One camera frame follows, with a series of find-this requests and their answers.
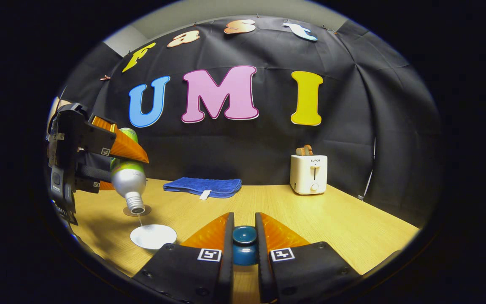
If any white toaster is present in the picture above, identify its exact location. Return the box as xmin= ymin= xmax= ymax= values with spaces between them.
xmin=289 ymin=154 xmax=328 ymax=195

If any round brown coaster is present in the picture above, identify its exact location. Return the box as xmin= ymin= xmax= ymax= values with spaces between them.
xmin=123 ymin=204 xmax=152 ymax=217

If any black backdrop cloth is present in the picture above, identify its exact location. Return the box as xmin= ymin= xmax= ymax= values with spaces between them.
xmin=57 ymin=16 xmax=444 ymax=216

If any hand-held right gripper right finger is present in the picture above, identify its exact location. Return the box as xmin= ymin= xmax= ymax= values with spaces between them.
xmin=255 ymin=212 xmax=362 ymax=304

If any white teacup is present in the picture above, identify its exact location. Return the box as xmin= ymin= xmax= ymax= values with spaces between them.
xmin=130 ymin=224 xmax=178 ymax=250

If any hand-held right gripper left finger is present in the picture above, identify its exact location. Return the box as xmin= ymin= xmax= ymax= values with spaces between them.
xmin=133 ymin=212 xmax=235 ymax=304

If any silver green water bottle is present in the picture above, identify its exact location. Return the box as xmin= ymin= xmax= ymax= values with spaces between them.
xmin=110 ymin=128 xmax=147 ymax=214

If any white cable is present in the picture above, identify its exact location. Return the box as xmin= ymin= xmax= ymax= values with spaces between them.
xmin=358 ymin=137 xmax=377 ymax=200

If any folded blue towel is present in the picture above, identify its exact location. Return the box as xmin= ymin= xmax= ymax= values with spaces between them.
xmin=162 ymin=177 xmax=243 ymax=200

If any teal teacup lid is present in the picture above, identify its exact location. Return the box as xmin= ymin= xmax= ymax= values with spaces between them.
xmin=232 ymin=225 xmax=258 ymax=266

